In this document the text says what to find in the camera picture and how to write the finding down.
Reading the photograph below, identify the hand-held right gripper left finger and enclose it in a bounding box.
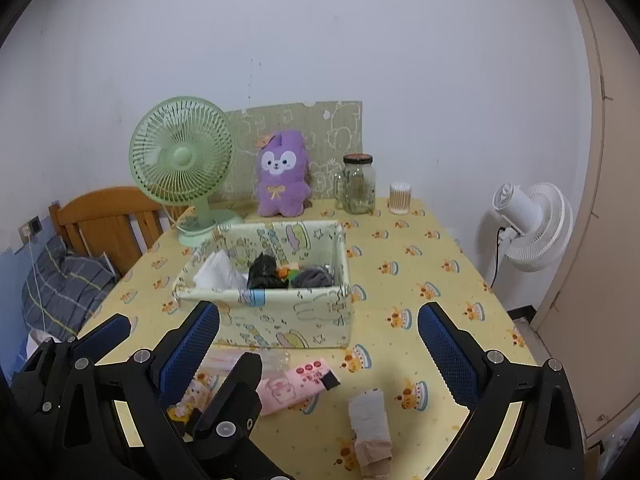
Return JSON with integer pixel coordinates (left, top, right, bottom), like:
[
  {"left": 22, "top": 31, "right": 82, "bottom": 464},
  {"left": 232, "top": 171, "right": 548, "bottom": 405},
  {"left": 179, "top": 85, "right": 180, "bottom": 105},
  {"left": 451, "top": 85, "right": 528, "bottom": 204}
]
[{"left": 52, "top": 300, "right": 222, "bottom": 480}]

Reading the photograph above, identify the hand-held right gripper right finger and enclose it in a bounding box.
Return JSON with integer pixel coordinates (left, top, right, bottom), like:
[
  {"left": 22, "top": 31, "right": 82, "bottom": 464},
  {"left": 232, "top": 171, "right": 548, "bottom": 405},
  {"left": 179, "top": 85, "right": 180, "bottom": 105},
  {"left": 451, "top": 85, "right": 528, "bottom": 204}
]
[{"left": 417, "top": 301, "right": 586, "bottom": 480}]

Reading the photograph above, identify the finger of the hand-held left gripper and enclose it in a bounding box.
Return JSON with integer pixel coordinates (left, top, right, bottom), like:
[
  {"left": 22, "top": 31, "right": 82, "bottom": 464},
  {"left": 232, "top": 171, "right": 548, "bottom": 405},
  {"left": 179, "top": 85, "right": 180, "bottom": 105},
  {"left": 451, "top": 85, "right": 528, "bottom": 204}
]
[
  {"left": 10, "top": 314, "right": 132, "bottom": 411},
  {"left": 192, "top": 351, "right": 296, "bottom": 480}
]

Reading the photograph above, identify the clear pen pouch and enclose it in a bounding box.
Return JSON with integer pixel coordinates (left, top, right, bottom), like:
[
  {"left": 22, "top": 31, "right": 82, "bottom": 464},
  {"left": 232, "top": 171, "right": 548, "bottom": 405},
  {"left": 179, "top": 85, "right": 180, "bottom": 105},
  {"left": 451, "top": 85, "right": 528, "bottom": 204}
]
[{"left": 202, "top": 349, "right": 291, "bottom": 378}]

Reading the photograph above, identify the pink tissue packet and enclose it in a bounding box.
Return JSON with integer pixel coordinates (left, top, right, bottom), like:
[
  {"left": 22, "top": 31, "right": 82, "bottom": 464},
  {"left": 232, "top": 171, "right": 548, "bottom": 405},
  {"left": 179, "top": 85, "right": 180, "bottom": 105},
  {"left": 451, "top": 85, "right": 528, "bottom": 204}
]
[{"left": 256, "top": 357, "right": 342, "bottom": 417}]

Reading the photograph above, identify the white towel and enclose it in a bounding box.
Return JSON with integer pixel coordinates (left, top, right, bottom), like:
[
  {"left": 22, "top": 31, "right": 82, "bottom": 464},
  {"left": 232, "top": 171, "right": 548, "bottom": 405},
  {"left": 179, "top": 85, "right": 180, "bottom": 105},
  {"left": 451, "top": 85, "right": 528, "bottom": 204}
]
[{"left": 192, "top": 250, "right": 249, "bottom": 291}]

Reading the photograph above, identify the light grey sock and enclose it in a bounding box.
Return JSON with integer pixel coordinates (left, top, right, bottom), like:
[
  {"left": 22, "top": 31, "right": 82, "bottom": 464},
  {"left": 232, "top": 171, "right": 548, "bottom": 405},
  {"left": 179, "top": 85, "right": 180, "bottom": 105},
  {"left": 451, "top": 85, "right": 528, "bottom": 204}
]
[{"left": 347, "top": 387, "right": 392, "bottom": 448}]

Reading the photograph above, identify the black cloth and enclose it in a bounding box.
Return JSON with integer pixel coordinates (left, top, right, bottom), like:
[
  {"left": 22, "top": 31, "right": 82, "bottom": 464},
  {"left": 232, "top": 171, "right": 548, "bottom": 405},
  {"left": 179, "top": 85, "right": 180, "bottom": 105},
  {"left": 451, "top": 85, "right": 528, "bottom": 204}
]
[{"left": 247, "top": 254, "right": 290, "bottom": 290}]

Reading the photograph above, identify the cartoon print fabric storage box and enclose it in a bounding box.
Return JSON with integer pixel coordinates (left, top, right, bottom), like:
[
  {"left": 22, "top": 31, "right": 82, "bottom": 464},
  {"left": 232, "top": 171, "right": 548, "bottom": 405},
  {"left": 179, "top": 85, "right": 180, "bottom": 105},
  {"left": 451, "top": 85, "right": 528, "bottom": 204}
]
[{"left": 172, "top": 220, "right": 357, "bottom": 350}]

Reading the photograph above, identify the beige stocking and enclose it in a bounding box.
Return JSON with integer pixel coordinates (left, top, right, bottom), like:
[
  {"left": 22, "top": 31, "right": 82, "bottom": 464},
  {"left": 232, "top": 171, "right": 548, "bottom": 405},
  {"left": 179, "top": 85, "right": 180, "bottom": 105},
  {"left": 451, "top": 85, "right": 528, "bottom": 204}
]
[{"left": 354, "top": 437, "right": 394, "bottom": 478}]

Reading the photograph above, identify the dark grey sock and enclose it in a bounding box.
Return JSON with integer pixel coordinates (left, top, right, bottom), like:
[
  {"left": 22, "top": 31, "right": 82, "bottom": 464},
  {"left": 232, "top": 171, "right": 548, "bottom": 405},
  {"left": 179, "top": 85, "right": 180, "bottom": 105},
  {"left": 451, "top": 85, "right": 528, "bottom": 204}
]
[{"left": 291, "top": 266, "right": 333, "bottom": 289}]

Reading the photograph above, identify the grey plaid pillow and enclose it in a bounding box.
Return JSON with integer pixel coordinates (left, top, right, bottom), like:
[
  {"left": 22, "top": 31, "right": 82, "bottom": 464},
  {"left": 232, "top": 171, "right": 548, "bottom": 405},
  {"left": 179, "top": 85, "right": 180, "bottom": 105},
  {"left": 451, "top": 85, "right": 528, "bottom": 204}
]
[{"left": 21, "top": 235, "right": 118, "bottom": 343}]

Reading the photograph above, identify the yellow cartoon print tablecloth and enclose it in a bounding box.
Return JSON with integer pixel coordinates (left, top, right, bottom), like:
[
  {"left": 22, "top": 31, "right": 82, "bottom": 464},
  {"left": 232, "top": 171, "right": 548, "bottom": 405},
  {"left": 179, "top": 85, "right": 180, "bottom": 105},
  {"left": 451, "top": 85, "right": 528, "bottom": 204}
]
[{"left": 90, "top": 197, "right": 538, "bottom": 480}]

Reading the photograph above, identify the wooden bed headboard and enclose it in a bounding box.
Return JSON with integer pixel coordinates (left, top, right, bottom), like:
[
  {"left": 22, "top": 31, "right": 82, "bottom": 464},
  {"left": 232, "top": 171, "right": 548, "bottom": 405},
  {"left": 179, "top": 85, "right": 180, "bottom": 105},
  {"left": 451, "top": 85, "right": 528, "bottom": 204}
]
[{"left": 48, "top": 187, "right": 193, "bottom": 276}]

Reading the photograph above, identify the white standing fan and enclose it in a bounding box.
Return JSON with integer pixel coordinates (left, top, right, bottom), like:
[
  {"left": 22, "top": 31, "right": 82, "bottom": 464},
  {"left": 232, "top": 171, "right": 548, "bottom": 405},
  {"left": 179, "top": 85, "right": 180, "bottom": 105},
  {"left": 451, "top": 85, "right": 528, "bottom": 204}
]
[{"left": 491, "top": 182, "right": 574, "bottom": 273}]

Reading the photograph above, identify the cotton swab container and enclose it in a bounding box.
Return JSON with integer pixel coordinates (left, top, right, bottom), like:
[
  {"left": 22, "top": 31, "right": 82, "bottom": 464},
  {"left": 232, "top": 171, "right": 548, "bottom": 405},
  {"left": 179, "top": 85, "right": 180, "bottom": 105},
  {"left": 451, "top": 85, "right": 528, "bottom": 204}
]
[{"left": 389, "top": 181, "right": 412, "bottom": 216}]

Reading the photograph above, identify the purple plush toy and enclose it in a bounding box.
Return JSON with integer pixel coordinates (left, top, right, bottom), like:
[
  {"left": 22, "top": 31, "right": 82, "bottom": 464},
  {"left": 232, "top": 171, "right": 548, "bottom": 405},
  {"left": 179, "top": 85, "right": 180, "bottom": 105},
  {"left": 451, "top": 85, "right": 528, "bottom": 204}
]
[{"left": 256, "top": 130, "right": 313, "bottom": 218}]

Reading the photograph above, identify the glass jar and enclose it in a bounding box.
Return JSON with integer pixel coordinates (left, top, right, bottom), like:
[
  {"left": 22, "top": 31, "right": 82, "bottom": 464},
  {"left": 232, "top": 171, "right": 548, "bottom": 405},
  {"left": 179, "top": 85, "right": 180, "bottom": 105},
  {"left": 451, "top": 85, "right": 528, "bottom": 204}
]
[{"left": 334, "top": 153, "right": 377, "bottom": 215}]

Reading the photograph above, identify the green desk fan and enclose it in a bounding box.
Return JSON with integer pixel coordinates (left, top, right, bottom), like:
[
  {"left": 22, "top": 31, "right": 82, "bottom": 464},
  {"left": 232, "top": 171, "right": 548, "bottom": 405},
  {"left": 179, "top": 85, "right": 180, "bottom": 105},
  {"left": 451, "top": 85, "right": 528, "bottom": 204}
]
[{"left": 129, "top": 96, "right": 245, "bottom": 248}]

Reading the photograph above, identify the beige door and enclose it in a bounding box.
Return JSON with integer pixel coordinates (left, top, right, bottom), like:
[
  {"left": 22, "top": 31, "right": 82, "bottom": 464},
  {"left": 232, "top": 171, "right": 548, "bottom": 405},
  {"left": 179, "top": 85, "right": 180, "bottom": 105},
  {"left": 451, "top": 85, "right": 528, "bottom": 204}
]
[{"left": 530, "top": 0, "right": 640, "bottom": 451}]

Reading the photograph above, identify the green patterned cardboard board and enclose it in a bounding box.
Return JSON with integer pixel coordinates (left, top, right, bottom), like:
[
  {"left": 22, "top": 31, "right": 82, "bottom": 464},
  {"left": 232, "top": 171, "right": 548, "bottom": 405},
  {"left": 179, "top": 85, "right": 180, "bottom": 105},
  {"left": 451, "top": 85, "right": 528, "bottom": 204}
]
[{"left": 220, "top": 101, "right": 363, "bottom": 211}]

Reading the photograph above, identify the thin white cable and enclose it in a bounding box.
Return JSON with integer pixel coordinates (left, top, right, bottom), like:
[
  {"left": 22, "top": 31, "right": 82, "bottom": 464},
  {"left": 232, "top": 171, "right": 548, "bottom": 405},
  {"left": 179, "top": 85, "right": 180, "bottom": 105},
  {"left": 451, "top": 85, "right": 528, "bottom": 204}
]
[{"left": 27, "top": 237, "right": 51, "bottom": 333}]

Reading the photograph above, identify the black power cable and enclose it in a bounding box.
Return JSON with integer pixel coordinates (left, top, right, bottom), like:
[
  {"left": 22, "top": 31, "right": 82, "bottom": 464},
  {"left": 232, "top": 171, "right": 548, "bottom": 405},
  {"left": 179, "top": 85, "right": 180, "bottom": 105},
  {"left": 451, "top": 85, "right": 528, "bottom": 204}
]
[{"left": 487, "top": 227, "right": 506, "bottom": 291}]

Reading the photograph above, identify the wall socket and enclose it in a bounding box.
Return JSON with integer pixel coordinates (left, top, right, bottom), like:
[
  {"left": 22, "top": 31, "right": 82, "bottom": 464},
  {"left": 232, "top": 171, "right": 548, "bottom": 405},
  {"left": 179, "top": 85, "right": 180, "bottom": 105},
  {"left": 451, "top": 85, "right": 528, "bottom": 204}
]
[{"left": 17, "top": 216, "right": 43, "bottom": 241}]

